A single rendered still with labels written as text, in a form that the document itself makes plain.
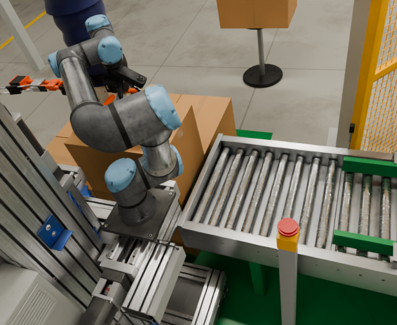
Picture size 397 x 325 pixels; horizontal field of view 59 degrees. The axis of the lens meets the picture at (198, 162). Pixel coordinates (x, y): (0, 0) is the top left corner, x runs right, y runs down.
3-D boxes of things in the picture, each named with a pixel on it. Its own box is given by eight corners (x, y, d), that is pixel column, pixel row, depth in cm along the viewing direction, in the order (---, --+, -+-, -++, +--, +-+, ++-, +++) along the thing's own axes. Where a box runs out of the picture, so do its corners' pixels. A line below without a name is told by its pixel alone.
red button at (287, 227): (300, 225, 122) (300, 218, 119) (296, 242, 118) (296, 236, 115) (280, 221, 124) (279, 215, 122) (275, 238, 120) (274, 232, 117)
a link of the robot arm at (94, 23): (86, 27, 110) (81, 18, 116) (99, 59, 118) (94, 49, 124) (109, 19, 111) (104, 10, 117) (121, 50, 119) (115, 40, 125)
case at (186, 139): (204, 155, 219) (192, 104, 191) (181, 206, 195) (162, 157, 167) (123, 145, 241) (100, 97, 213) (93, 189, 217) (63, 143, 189)
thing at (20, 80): (33, 82, 197) (28, 75, 193) (24, 91, 192) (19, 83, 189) (21, 82, 200) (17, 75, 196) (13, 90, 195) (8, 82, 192)
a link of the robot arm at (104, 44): (94, 73, 109) (87, 59, 116) (127, 60, 110) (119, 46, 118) (83, 49, 103) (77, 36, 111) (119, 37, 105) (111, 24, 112)
